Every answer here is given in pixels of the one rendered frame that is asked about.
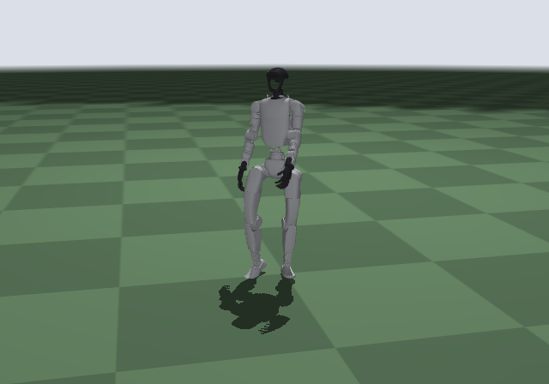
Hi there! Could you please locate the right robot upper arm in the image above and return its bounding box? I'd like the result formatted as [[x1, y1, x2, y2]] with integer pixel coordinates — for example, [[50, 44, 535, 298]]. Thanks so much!
[[245, 100, 261, 141]]

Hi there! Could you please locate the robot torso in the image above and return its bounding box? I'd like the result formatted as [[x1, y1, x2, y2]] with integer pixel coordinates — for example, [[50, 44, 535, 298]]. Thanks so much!
[[260, 95, 293, 178]]

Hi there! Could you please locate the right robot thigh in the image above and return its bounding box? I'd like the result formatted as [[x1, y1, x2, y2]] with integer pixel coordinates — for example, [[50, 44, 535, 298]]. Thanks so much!
[[244, 164, 266, 230]]

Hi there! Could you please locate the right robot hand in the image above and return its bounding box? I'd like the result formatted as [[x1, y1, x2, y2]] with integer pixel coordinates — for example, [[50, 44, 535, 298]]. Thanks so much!
[[238, 161, 247, 191]]

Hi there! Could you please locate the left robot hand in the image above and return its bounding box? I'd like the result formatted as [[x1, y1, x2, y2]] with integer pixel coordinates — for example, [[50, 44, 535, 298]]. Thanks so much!
[[274, 157, 294, 189]]

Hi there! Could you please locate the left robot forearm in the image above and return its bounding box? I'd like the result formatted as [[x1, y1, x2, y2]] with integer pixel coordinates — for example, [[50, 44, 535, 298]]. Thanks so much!
[[285, 129, 301, 166]]

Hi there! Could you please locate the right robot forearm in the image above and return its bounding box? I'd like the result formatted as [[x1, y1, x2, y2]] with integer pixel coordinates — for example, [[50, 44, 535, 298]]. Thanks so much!
[[240, 138, 255, 167]]

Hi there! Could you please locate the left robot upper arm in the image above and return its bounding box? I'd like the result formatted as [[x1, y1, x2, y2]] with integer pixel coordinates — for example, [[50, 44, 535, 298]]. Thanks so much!
[[287, 100, 305, 140]]

